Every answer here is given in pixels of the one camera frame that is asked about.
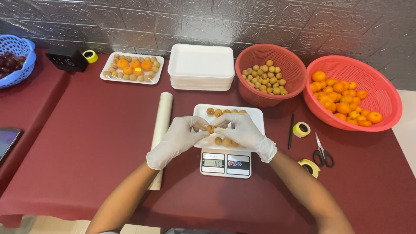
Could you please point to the person's left hand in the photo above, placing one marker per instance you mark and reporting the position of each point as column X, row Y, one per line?
column 175, row 139

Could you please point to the person's right hand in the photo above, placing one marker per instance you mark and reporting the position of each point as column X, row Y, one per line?
column 245, row 135

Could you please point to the small brown longan fruit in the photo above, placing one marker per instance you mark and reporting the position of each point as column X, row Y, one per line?
column 210, row 129

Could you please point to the white foam tray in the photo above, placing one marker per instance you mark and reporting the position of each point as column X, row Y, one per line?
column 253, row 113

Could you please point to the clear cling film roll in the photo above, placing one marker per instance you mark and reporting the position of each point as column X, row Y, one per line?
column 163, row 117

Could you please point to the loose group of longans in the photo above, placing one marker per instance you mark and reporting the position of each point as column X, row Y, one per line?
column 218, row 112

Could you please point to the white digital kitchen scale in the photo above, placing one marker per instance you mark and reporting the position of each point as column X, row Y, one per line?
column 226, row 164

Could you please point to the black pen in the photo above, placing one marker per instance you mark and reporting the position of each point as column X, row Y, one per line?
column 291, row 130

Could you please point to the yellow label sticker roll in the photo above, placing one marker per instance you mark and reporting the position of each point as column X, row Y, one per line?
column 297, row 130
column 312, row 166

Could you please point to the heap of brown longans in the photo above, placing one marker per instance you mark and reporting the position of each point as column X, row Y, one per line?
column 265, row 78

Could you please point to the wrapped small orange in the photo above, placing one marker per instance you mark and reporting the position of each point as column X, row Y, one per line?
column 123, row 63
column 127, row 70
column 146, row 65
column 139, row 73
column 135, row 63

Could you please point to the maroon tablecloth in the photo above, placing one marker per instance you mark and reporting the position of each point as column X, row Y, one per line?
column 29, row 104
column 97, row 146

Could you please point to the stack of white foam trays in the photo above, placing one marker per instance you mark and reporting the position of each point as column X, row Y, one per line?
column 201, row 61

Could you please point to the small red plastic basket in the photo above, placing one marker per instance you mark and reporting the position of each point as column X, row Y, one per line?
column 273, row 53

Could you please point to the wrapped white fruit tray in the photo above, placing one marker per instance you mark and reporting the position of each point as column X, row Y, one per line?
column 107, row 66

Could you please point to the heap of small oranges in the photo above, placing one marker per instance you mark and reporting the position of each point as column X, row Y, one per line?
column 341, row 100

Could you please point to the yellow tape roll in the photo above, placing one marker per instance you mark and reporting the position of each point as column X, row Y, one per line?
column 92, row 58

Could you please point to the black digital clock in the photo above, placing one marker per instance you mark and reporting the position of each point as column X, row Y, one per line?
column 66, row 60

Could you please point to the large red plastic basket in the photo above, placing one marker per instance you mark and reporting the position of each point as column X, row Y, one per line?
column 373, row 84

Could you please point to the smartphone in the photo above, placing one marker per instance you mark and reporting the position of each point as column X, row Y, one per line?
column 6, row 139

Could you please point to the blue plastic basket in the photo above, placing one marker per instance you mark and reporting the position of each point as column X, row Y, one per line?
column 27, row 55

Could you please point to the bunch of dark grapes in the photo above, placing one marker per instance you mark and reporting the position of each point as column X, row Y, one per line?
column 9, row 63

